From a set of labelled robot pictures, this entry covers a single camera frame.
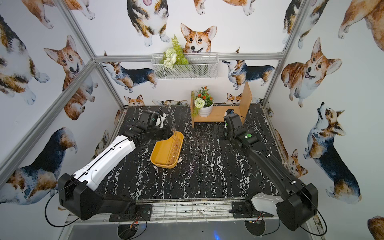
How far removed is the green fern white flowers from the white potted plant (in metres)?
0.22

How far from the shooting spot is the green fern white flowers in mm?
798

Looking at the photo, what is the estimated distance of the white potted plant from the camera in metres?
0.94

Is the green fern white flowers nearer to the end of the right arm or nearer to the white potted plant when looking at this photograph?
the white potted plant
